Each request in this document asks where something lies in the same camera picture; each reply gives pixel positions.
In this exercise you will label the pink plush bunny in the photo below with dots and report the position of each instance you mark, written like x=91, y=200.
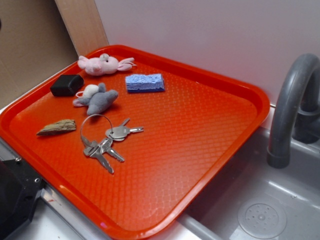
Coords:
x=104, y=65

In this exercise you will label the orange plastic tray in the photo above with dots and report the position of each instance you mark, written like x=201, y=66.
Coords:
x=190, y=132

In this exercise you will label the silver key upper pair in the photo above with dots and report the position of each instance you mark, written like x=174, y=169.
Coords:
x=120, y=132

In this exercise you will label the blue sponge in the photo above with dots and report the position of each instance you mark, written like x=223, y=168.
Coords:
x=142, y=83

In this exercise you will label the silver key lower short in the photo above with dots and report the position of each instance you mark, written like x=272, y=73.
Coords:
x=106, y=148

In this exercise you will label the grey plush elephant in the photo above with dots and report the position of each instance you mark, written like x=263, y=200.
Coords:
x=96, y=98

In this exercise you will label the silver key lower long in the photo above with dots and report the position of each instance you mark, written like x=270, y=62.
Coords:
x=94, y=150

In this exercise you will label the brown wood piece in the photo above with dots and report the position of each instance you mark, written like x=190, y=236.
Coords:
x=60, y=127

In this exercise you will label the black rectangular box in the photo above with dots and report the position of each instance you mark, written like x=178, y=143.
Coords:
x=67, y=85

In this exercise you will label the grey toy sink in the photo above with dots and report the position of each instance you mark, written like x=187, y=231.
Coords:
x=250, y=200

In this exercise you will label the wooden board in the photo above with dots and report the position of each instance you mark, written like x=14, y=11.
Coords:
x=84, y=25

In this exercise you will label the grey toy faucet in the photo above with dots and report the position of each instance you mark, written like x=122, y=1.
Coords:
x=297, y=111

